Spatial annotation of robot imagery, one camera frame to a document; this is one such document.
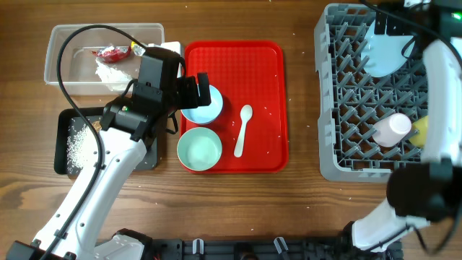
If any light blue bowl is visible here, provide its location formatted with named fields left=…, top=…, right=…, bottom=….
left=181, top=85, right=224, bottom=125

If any large light blue plate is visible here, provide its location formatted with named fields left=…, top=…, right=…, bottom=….
left=361, top=21, right=414, bottom=78

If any green bowl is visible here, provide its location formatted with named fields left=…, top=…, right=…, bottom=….
left=177, top=127, right=222, bottom=172

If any yellow snack wrapper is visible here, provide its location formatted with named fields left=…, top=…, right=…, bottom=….
left=131, top=41, right=146, bottom=56

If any white tissue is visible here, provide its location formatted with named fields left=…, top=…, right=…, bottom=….
left=95, top=59, right=132, bottom=92

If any red snack wrapper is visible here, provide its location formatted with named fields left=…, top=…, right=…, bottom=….
left=91, top=45, right=131, bottom=64

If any brown food lump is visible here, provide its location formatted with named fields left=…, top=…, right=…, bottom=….
left=92, top=121, right=101, bottom=132

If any pink plastic cup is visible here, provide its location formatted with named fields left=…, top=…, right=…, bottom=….
left=372, top=113, right=411, bottom=147

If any yellow plastic cup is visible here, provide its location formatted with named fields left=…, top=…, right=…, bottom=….
left=409, top=116, right=428, bottom=148

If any white rice pile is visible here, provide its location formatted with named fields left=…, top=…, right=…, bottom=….
left=66, top=124, right=97, bottom=175

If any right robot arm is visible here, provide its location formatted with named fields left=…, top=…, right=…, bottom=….
left=344, top=1, right=461, bottom=256

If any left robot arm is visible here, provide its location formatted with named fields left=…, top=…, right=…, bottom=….
left=6, top=48, right=211, bottom=259

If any black food waste tray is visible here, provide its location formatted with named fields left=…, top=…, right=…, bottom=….
left=54, top=107, right=158, bottom=177

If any grey dishwasher rack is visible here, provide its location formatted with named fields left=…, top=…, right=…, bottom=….
left=314, top=4, right=427, bottom=183

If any clear plastic waste bin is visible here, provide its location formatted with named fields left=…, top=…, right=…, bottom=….
left=44, top=23, right=165, bottom=95

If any white plastic spoon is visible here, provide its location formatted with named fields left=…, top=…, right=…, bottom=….
left=234, top=105, right=253, bottom=157

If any red plastic tray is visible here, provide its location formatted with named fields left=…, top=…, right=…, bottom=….
left=185, top=40, right=289, bottom=174

